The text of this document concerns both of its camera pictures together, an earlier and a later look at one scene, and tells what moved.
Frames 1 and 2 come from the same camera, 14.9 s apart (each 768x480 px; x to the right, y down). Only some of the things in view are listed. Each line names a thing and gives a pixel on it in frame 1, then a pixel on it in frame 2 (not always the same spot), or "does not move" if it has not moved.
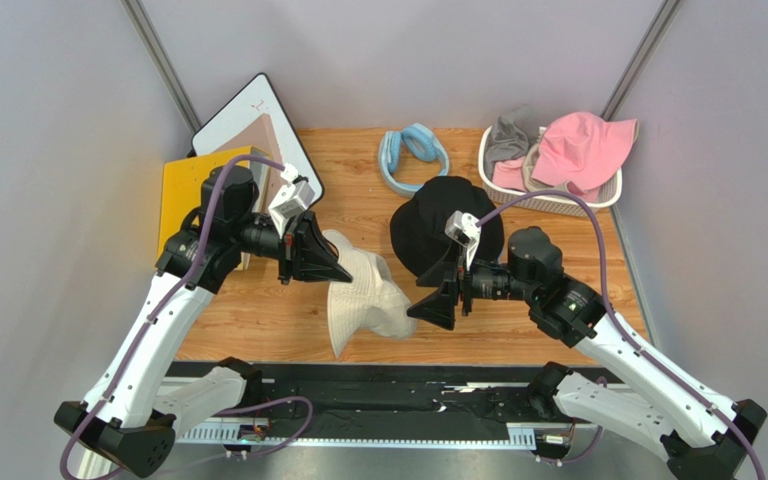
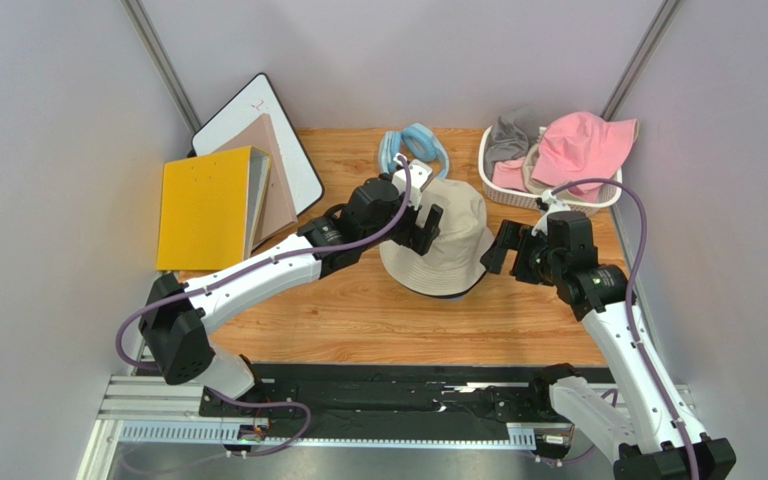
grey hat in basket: [506, 142] does not move
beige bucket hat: [372, 301] → [454, 264]
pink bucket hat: [583, 150] does not move
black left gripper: [319, 261] → [416, 238]
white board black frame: [259, 97] does not move
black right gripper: [459, 288] → [517, 246]
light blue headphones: [422, 142] does not move
